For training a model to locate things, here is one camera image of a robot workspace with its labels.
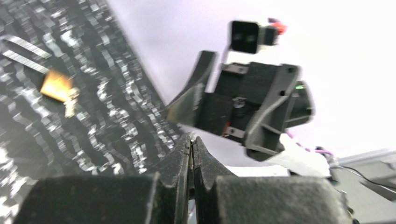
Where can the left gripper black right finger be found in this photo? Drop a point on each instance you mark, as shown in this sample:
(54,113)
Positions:
(223,198)

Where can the long shackle brass padlock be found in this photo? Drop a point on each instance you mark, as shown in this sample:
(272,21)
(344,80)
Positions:
(56,85)

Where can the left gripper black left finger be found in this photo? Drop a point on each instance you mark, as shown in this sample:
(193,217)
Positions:
(160,197)

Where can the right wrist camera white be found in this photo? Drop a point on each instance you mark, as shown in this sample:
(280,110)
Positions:
(251,37)

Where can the silver key bunch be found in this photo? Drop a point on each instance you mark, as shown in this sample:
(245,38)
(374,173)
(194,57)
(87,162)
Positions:
(71,102)

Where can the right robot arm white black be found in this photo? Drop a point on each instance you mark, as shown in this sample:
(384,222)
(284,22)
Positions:
(231,154)

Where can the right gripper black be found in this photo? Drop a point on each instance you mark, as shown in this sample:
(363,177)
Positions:
(252,104)

